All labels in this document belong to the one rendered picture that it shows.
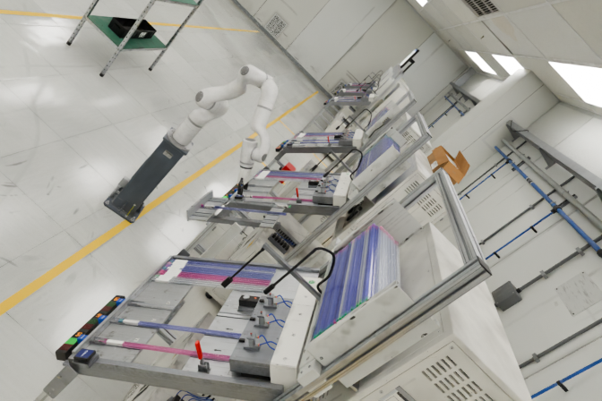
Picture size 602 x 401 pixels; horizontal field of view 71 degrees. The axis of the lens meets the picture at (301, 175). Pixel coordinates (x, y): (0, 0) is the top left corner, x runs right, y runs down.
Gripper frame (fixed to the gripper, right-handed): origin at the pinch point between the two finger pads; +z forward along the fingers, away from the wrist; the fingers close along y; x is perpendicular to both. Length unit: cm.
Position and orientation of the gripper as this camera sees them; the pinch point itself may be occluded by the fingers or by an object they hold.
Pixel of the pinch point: (242, 190)
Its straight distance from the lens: 250.3
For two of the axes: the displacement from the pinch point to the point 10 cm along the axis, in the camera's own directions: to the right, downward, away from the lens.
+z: -1.9, 9.2, 3.3
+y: -2.0, 3.0, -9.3
